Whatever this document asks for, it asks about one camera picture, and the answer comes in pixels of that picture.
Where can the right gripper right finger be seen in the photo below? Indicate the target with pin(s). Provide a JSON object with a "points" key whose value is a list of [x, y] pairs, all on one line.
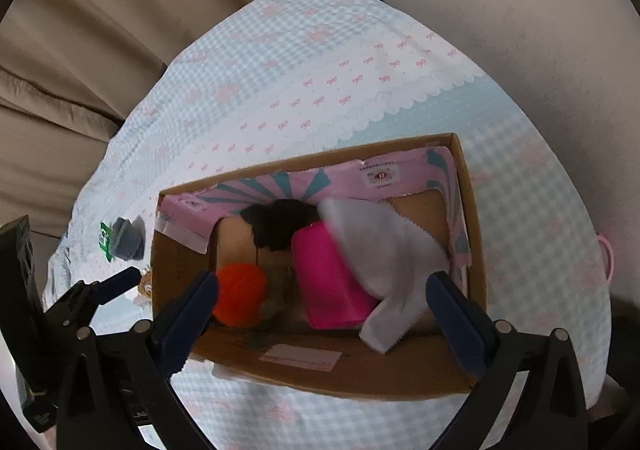
{"points": [[551, 412]]}

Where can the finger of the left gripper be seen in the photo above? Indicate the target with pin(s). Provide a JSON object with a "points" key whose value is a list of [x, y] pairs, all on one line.
{"points": [[107, 285]]}

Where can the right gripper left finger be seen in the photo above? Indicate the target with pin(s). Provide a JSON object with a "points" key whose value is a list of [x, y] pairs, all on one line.
{"points": [[120, 382]]}

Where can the brown plush keychain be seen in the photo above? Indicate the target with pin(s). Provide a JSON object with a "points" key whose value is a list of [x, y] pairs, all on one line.
{"points": [[144, 289]]}

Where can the grey socks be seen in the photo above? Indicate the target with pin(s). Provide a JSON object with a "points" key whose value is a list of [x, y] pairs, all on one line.
{"points": [[127, 239]]}

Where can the orange pompom plush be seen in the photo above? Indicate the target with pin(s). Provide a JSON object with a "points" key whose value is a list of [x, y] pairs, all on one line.
{"points": [[249, 294]]}

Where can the black hair clip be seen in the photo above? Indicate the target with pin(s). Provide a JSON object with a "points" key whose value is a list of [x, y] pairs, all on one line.
{"points": [[274, 224]]}

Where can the white cloth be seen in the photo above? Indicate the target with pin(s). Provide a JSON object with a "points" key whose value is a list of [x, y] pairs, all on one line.
{"points": [[391, 257]]}

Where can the magenta zip pouch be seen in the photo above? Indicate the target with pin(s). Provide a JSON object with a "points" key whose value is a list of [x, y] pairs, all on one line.
{"points": [[332, 297]]}

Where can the green wet wipes pack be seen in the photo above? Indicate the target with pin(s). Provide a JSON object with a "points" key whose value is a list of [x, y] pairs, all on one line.
{"points": [[105, 240]]}

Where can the cardboard box with pink lining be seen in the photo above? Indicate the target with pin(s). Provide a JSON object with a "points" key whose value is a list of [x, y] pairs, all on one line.
{"points": [[425, 179]]}

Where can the light blue patterned bedsheet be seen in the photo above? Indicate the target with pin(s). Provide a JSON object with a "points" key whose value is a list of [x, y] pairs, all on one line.
{"points": [[285, 78]]}

